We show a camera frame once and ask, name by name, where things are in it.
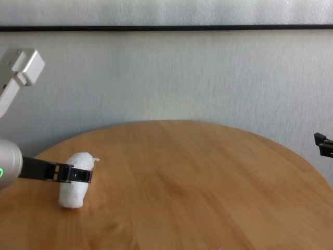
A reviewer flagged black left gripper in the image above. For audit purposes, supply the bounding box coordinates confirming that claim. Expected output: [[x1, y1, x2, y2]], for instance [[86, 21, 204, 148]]
[[18, 156, 94, 186]]

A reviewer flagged black wall rail strip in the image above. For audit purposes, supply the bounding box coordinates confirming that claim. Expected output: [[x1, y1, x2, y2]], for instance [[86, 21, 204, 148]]
[[0, 24, 333, 32]]

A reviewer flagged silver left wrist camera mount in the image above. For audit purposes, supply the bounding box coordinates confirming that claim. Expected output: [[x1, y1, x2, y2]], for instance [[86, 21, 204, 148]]
[[0, 48, 45, 120]]

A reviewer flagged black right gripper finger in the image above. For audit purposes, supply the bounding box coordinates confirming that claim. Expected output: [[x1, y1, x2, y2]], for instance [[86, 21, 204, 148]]
[[314, 132, 333, 157]]

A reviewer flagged white plastic-wrapped sandbag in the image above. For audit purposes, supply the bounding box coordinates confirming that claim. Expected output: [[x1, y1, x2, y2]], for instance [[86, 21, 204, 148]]
[[58, 152, 101, 209]]

